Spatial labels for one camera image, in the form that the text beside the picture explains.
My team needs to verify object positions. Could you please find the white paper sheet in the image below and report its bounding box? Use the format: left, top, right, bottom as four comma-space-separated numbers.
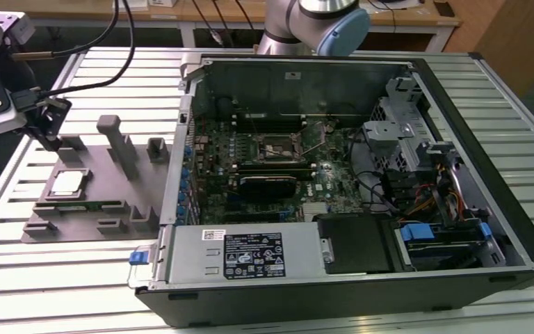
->
112, 0, 148, 10

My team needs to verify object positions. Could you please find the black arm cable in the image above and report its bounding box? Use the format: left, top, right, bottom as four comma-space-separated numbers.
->
11, 0, 136, 112
11, 0, 121, 59

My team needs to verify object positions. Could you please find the metal drive cage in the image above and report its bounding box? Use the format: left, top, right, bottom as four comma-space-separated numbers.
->
362, 77, 438, 173

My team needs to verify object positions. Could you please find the black plastic shroud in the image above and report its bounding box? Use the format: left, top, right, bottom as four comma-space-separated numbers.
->
316, 212, 398, 276

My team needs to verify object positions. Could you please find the hard disk in blue carrier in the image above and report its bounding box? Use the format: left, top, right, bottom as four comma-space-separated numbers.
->
396, 222, 493, 272

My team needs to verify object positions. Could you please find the black open PC case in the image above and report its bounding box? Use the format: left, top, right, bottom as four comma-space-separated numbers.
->
127, 48, 534, 328

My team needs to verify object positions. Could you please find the silver power supply unit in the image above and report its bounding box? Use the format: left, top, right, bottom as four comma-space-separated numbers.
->
148, 222, 328, 292

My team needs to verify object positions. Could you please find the brown wooden cabinet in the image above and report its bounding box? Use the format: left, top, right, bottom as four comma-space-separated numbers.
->
445, 0, 534, 97

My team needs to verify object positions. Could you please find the wooden desk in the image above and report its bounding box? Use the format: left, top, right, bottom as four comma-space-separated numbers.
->
0, 0, 464, 53

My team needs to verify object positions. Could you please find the CPU socket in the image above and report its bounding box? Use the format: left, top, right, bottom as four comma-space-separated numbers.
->
253, 132, 306, 165

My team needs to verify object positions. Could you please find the silver chipset heatsink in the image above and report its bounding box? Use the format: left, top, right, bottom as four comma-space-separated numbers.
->
301, 202, 332, 214

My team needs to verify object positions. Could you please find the silver CPU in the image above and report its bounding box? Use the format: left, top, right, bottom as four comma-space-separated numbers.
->
52, 170, 87, 195

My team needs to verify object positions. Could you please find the small white wrist camera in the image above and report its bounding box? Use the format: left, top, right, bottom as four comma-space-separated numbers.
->
0, 11, 35, 45

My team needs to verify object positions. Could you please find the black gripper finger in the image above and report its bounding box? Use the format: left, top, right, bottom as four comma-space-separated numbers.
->
28, 98, 73, 153

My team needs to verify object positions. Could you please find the black graphics card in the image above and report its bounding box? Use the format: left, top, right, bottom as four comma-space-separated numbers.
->
237, 175, 298, 200

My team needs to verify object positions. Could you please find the orange yellow wire bundle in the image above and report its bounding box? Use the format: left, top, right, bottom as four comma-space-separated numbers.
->
398, 165, 465, 223

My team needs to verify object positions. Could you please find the blue plastic latch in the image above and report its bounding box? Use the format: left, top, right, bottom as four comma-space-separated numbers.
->
128, 250, 151, 267

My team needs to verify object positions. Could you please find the metal locking lever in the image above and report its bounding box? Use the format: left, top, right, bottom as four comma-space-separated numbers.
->
301, 133, 329, 156
244, 107, 261, 136

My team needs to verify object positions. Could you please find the green RAM stick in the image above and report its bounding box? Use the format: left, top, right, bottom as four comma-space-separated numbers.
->
53, 202, 111, 212

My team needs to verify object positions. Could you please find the grey parts rack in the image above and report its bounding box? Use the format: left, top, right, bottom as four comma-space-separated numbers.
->
20, 114, 175, 244

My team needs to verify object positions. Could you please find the green motherboard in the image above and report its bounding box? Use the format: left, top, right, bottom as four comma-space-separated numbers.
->
191, 116, 377, 226

